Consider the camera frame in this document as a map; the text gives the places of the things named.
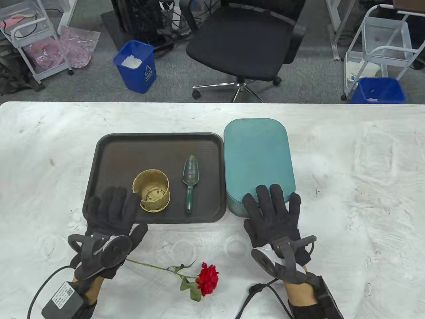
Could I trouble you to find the plain blue plastic bin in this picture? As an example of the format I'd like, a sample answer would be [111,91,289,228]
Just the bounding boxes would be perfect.
[350,77,407,105]

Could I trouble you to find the black office chair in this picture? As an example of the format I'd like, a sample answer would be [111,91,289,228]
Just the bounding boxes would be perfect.
[179,0,307,103]

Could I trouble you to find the white crumpled paper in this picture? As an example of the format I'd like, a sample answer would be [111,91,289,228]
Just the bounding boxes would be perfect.
[120,55,144,69]

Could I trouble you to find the green garden trowel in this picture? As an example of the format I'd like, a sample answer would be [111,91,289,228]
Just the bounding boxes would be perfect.
[182,155,199,215]

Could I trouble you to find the black cable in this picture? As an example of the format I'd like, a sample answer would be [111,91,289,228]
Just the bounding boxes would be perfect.
[234,278,293,319]
[27,266,72,319]

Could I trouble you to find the yellow ribbed flower pot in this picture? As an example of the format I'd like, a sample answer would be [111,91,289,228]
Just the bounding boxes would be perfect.
[132,169,171,212]

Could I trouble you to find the dark green bag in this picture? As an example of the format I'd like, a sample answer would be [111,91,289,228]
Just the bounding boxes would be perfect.
[0,40,46,96]

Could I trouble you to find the white power strip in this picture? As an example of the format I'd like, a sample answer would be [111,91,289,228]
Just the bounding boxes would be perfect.
[159,0,182,31]

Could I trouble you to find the white mesh basket trolley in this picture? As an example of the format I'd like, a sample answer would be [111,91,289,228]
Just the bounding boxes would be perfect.
[341,5,425,101]

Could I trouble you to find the white trolley with clear trays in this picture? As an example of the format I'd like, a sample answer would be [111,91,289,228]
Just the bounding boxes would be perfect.
[0,0,74,84]

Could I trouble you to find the person's right hand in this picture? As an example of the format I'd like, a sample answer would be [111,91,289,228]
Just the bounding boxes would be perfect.
[242,184,312,284]

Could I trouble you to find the person's left forearm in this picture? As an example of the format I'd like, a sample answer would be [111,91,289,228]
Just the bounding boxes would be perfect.
[74,276,105,305]

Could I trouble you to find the white grey hand controller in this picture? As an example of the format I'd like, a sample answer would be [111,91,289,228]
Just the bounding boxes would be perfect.
[251,235,317,283]

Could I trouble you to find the dark brown plastic tray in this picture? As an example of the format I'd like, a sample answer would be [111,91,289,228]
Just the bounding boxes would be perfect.
[82,133,227,224]

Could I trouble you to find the pink plastic bag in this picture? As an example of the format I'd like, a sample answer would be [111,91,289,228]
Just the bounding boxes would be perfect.
[24,37,66,70]
[58,26,101,69]

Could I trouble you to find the dark grey hand controller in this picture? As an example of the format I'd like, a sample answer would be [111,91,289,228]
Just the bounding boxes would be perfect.
[68,233,132,267]

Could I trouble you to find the teal plastic storage box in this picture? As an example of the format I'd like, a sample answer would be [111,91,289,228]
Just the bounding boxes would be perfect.
[226,189,297,217]

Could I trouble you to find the white box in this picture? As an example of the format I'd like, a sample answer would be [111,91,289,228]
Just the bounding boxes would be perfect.
[345,61,381,82]

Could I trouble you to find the person's left hand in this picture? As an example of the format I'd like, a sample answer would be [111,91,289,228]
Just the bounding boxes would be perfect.
[74,187,148,281]

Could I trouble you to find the white desk leg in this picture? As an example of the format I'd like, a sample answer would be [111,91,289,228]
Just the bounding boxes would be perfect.
[325,0,347,61]

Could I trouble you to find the black computer tower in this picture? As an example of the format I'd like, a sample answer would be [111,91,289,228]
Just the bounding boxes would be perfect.
[111,0,165,45]

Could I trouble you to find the blue bin with white symbol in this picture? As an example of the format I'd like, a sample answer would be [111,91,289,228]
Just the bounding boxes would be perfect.
[113,40,157,94]

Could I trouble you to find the black wrist strap device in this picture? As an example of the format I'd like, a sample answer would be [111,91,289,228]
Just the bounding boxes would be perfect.
[42,281,98,319]
[287,272,345,319]

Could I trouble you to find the teal plastic box lid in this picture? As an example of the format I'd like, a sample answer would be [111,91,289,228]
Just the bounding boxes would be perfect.
[223,118,296,204]

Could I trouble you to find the pink paper piece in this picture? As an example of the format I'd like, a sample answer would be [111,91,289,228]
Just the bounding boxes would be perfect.
[0,16,26,29]

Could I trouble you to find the red artificial rose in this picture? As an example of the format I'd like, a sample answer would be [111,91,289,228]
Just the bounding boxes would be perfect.
[126,256,219,302]

